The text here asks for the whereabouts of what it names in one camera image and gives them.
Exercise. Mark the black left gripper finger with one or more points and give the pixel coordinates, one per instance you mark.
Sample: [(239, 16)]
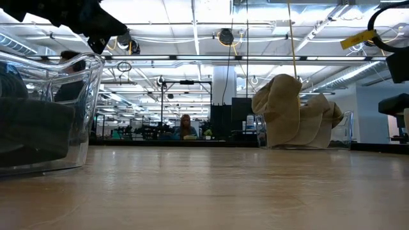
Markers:
[(102, 24)]

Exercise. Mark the dark grey baseball cap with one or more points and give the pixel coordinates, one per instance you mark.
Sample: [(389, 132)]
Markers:
[(12, 84), (28, 158), (35, 124)]

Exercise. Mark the beige baseball cap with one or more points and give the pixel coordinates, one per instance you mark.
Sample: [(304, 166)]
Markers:
[(278, 105), (335, 115), (314, 124)]

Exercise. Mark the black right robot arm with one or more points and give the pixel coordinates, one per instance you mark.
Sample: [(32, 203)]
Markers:
[(394, 103)]

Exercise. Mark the clear plastic bin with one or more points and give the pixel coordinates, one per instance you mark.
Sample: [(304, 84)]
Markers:
[(346, 134), (94, 96)]

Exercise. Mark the person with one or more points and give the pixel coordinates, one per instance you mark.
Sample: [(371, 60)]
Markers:
[(70, 92), (185, 127)]

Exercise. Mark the long ceiling light strip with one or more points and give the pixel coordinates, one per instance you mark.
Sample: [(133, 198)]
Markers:
[(204, 57)]

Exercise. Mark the dark lab equipment row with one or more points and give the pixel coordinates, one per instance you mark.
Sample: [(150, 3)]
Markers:
[(150, 131)]

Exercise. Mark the small leafy green plant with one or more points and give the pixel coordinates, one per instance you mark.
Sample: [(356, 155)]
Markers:
[(208, 133)]

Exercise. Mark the black cabinet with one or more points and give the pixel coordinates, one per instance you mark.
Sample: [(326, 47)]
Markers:
[(241, 111)]

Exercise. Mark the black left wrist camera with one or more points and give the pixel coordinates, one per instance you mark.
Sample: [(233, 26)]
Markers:
[(98, 44)]

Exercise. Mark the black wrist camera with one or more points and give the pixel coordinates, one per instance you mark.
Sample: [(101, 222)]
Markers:
[(399, 67), (98, 44)]

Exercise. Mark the black gantry frame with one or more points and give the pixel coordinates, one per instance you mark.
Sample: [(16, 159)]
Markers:
[(187, 82)]

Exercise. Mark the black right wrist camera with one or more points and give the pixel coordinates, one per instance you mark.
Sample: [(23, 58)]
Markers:
[(399, 67)]

